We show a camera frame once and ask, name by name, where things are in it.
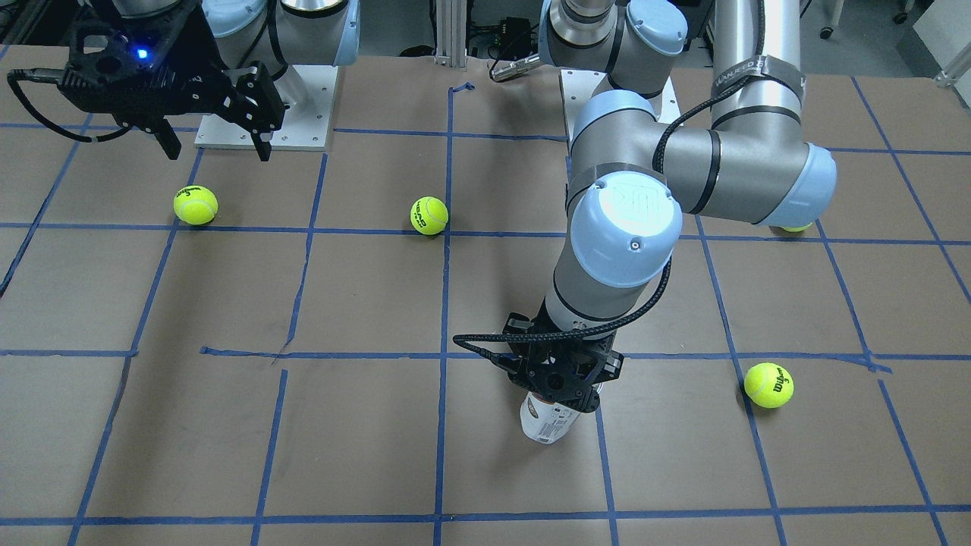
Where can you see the clear tennis ball can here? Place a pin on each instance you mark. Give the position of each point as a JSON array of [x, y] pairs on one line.
[[545, 422]]

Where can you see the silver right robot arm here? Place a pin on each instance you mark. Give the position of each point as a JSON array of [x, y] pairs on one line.
[[276, 33]]

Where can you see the near tennis ball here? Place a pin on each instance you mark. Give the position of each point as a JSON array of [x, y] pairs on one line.
[[195, 205]]

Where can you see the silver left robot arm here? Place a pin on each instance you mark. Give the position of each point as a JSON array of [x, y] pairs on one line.
[[633, 177]]

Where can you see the tennis ball near left arm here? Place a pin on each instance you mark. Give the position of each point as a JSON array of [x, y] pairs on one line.
[[801, 229]]

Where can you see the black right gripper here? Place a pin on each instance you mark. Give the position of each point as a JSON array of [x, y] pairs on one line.
[[203, 78]]

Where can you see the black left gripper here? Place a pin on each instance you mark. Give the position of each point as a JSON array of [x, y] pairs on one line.
[[609, 367]]

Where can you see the middle tennis ball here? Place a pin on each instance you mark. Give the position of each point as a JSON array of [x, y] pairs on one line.
[[429, 215]]

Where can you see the Wilson 3 tennis ball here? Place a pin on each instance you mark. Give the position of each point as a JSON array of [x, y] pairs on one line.
[[769, 385]]

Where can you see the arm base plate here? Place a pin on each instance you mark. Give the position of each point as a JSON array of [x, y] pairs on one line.
[[308, 92], [578, 86]]

